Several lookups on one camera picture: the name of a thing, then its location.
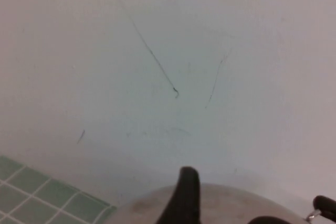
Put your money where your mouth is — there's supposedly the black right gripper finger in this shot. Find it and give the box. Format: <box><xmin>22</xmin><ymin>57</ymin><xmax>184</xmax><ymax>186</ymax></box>
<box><xmin>156</xmin><ymin>166</ymin><xmax>202</xmax><ymax>224</ymax></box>

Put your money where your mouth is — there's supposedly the steel pot lid black knob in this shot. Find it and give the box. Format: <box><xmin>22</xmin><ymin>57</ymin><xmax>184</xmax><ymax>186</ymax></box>
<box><xmin>117</xmin><ymin>183</ymin><xmax>336</xmax><ymax>224</ymax></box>

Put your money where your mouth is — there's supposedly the green checkered tablecloth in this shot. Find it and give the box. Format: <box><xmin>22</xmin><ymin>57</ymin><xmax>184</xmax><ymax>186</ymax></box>
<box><xmin>0</xmin><ymin>155</ymin><xmax>118</xmax><ymax>224</ymax></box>

